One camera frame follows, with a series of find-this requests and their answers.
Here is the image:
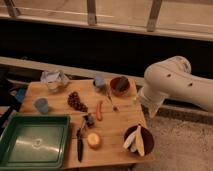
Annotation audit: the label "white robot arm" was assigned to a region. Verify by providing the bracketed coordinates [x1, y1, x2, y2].
[135, 56, 213, 118]

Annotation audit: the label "small blue cup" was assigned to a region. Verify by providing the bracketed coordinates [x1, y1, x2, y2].
[93, 76, 105, 89]

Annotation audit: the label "black handled knife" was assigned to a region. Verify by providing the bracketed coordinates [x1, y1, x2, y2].
[76, 120, 86, 162]

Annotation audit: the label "orange carrot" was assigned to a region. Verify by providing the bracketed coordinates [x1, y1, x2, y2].
[96, 101, 103, 121]

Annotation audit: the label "small dark clip object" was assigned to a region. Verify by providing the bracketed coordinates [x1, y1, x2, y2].
[83, 114, 94, 127]

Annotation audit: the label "dark eraser block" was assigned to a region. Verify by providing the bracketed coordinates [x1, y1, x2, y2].
[115, 76, 128, 91]

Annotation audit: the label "metal fork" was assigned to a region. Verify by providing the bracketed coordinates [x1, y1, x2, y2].
[106, 90, 119, 112]

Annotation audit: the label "clear glass with cloth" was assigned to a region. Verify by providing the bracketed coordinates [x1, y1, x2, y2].
[40, 70, 69, 92]

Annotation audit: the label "yellow banana pieces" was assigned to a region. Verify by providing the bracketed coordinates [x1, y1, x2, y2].
[123, 125, 145, 156]

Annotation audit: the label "green plastic tray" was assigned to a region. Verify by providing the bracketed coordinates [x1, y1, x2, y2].
[0, 115, 70, 171]

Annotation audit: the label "blue object at table edge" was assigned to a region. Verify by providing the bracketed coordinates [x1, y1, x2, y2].
[15, 88, 26, 103]

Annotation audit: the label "blue plastic cup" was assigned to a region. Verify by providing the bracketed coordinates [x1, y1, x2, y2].
[34, 98, 49, 114]

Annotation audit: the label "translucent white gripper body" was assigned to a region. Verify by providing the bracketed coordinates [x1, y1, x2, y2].
[136, 86, 168, 118]

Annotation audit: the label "orange-brown bowl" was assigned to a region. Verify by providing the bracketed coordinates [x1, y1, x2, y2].
[110, 76, 130, 97]

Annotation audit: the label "yellow round fruit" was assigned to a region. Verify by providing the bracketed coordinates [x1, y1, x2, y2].
[87, 133, 101, 149]

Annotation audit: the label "bunch of dark grapes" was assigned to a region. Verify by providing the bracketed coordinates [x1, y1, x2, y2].
[67, 91, 88, 112]

